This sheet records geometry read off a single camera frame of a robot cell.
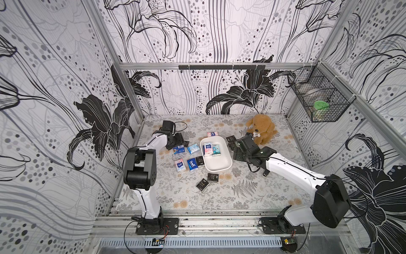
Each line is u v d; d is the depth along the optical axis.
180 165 0.91
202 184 0.84
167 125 0.78
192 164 0.91
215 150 0.98
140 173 0.51
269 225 0.72
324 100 0.80
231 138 1.03
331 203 0.41
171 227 0.73
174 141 0.88
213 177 0.87
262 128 0.91
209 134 1.05
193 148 0.98
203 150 0.94
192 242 0.76
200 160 0.93
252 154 0.63
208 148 0.93
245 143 0.64
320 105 0.78
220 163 0.93
